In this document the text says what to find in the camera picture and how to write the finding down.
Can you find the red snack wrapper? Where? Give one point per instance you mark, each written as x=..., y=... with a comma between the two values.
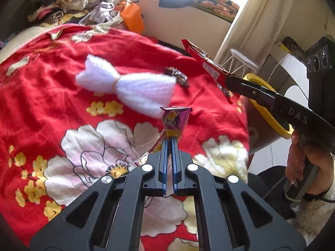
x=209, y=65

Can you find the purple snack wrapper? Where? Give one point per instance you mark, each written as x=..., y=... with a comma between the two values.
x=174, y=121

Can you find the orange paper bag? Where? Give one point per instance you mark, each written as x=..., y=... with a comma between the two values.
x=133, y=17

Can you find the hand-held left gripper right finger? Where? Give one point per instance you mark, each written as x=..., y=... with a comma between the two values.
x=174, y=162

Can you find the pile of mixed clothes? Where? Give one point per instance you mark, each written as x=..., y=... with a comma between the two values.
x=65, y=2

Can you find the red floral blanket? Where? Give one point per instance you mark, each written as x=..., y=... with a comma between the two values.
x=52, y=96

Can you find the grey lilac garment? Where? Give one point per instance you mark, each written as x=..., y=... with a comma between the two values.
x=102, y=11

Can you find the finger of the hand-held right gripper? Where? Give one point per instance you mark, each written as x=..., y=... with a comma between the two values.
x=248, y=90

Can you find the person's dark trouser leg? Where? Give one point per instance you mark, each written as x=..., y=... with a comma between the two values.
x=269, y=185

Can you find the orange patterned quilt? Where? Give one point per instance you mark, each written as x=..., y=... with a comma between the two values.
x=217, y=4

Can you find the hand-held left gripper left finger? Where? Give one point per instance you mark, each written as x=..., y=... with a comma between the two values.
x=164, y=162

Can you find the wide cream curtain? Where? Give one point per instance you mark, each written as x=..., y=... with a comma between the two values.
x=261, y=13

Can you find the dark patterned bag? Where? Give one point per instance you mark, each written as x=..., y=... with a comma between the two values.
x=290, y=44

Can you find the yellow bin with black liner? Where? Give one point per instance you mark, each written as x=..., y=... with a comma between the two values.
x=271, y=124

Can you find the white fluffy bow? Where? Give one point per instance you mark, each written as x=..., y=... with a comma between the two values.
x=136, y=91

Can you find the person's right hand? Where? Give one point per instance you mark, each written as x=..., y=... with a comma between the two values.
x=295, y=162

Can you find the white dressing desk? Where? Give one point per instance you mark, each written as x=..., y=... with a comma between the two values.
x=293, y=70

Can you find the person's right forearm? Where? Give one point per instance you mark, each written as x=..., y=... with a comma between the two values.
x=314, y=214

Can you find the dark brown candy wrapper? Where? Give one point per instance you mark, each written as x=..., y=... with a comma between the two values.
x=180, y=78

